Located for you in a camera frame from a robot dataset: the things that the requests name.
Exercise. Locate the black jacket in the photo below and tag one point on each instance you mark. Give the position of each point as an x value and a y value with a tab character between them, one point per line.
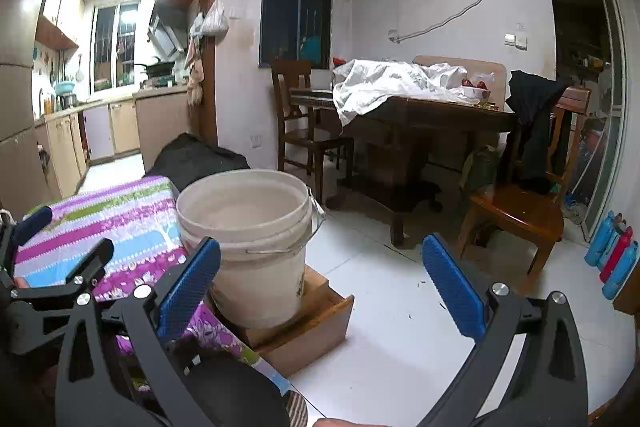
535	107

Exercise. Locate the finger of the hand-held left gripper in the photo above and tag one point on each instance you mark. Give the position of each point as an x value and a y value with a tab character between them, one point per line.
30	222
80	269

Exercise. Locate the glass sliding door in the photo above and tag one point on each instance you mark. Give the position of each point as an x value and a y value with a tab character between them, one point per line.
607	107

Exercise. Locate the white wall socket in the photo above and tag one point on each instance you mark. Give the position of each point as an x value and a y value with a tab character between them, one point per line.
255	140

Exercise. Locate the dark wooden chair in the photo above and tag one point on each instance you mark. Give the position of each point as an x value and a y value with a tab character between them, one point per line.
292	82

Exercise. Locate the kitchen window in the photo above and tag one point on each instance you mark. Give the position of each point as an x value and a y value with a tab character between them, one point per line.
117	47

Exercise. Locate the brown wooden chair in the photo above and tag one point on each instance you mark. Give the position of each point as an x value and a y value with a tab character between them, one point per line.
515	217

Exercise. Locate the blue bottle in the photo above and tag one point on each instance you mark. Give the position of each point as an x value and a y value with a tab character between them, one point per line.
599	237
620	269

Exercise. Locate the black wok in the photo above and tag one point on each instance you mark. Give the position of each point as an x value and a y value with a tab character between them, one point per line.
159	68

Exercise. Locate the grey refrigerator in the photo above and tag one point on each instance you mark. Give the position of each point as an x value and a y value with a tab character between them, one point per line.
15	107

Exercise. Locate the wooden drawer box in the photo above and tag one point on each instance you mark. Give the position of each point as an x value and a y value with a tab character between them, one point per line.
310	342

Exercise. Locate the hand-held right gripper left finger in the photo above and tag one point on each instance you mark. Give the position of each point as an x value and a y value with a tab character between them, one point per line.
190	289

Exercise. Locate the clear plastic bag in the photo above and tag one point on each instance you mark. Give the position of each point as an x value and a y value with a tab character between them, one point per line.
216	23

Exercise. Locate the black bag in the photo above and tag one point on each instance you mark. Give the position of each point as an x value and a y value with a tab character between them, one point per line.
195	159

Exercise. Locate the beige dried bundle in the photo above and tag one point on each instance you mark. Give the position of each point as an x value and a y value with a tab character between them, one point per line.
195	77

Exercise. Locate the metal range hood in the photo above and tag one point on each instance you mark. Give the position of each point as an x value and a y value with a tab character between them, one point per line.
165	34

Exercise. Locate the base kitchen cabinets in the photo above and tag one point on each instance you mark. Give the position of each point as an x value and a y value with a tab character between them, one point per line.
120	122

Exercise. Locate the white cloth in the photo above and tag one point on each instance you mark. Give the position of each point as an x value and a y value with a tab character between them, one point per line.
380	87

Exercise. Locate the wall kitchen cabinets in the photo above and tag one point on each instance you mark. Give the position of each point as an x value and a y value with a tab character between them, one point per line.
60	7

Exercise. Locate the teal basin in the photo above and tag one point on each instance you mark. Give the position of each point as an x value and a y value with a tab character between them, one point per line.
65	87

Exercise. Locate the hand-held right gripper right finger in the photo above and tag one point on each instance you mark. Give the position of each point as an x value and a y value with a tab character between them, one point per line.
452	292

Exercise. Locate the white plastic bucket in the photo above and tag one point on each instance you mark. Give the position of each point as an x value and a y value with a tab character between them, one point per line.
245	267

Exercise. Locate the dark wooden table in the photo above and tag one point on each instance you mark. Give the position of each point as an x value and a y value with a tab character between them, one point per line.
425	132

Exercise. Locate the person's right hand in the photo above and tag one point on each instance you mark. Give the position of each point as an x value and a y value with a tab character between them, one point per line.
345	423

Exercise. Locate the bowl of red fruit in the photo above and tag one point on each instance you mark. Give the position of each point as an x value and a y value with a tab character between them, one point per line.
475	94

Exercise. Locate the beige board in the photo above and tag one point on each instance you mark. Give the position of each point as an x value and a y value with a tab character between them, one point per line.
495	72

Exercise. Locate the green bag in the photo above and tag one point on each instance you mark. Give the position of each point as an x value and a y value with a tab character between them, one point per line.
480	164

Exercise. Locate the red bottle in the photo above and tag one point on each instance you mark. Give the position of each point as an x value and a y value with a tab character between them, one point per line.
617	249

